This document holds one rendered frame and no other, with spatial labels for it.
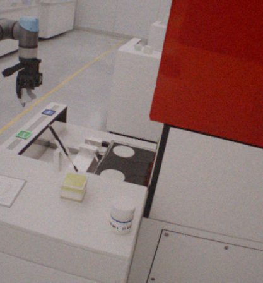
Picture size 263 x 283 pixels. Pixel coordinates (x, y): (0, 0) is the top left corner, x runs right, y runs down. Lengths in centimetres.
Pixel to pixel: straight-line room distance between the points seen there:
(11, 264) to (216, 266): 83
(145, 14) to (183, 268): 825
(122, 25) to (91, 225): 857
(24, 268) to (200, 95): 80
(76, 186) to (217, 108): 50
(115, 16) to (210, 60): 845
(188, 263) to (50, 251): 65
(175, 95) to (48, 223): 55
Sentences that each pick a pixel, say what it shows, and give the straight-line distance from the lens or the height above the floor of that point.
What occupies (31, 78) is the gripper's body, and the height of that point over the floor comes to 124.
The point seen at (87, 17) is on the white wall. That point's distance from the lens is 959.
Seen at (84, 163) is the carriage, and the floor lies 88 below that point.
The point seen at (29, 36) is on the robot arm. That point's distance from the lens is 122.
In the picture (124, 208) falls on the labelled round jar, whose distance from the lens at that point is 89.
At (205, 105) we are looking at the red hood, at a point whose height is 132.
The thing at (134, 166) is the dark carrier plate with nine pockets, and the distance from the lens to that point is 137.
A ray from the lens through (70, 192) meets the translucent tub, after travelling 101.
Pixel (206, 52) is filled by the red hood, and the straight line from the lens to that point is 95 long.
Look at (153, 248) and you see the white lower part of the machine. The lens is 135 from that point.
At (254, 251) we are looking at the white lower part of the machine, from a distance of 136.
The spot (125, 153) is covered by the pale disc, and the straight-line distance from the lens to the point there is 145.
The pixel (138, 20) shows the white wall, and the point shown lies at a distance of 922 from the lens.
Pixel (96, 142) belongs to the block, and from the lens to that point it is 150.
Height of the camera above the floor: 164
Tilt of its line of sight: 29 degrees down
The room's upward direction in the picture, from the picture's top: 12 degrees clockwise
